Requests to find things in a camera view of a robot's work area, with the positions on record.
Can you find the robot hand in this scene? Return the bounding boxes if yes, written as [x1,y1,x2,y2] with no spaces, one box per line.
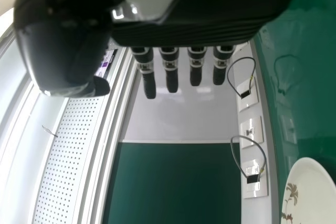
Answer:
[12,0,308,100]

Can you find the black box with purple label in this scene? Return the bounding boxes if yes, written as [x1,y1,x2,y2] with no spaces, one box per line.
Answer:
[96,48,118,78]

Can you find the white socket plate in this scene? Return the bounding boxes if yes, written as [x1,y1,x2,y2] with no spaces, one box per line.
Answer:
[243,159,269,199]
[240,115,264,149]
[235,76,259,111]

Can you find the small metal hook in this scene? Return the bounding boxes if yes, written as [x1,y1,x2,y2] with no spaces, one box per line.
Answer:
[41,125,59,138]

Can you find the grey looped cable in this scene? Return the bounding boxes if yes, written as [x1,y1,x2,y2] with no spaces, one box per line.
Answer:
[230,135,267,185]
[226,57,257,99]

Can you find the plate with brown leaf pattern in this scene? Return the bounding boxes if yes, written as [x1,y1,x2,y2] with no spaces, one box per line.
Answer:
[280,157,336,224]

